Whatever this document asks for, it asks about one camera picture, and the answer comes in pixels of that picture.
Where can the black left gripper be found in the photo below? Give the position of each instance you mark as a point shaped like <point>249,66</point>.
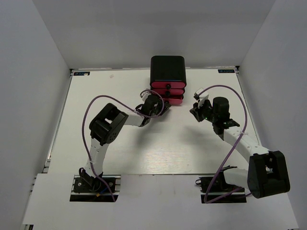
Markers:
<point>166,106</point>

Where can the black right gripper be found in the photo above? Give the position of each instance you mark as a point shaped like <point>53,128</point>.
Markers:
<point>196,111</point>

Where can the pink drawer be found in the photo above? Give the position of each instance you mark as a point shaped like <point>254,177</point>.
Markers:
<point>164,91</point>
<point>168,84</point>
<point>173,99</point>

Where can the pink bottom drawer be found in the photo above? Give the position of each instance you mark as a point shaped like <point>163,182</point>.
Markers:
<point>173,99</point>

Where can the pink top drawer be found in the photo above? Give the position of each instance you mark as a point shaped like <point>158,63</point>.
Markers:
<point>168,84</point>

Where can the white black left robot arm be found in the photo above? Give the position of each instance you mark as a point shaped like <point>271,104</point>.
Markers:
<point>107,124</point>

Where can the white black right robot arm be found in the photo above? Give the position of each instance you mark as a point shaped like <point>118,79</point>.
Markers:
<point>267,173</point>

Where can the black drawer cabinet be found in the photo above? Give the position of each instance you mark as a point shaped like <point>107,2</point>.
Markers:
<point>167,68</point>

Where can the right table logo sticker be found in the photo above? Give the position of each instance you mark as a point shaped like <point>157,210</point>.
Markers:
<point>226,70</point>

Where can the table logo sticker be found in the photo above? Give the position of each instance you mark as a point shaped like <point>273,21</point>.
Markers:
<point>82,73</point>
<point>226,70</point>

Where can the left table logo sticker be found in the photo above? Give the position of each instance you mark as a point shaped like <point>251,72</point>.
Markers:
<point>82,73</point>

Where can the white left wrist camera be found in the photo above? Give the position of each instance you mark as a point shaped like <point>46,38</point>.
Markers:
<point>144,94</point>

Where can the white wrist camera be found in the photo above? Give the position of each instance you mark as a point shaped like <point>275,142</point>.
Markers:
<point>200,97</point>
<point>144,94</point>

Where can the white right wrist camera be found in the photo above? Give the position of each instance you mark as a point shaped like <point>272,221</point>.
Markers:
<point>200,97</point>

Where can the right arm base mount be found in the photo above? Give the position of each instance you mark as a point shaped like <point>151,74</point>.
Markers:
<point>213,189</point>

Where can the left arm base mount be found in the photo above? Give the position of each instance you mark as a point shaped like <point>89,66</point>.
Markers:
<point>81,191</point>

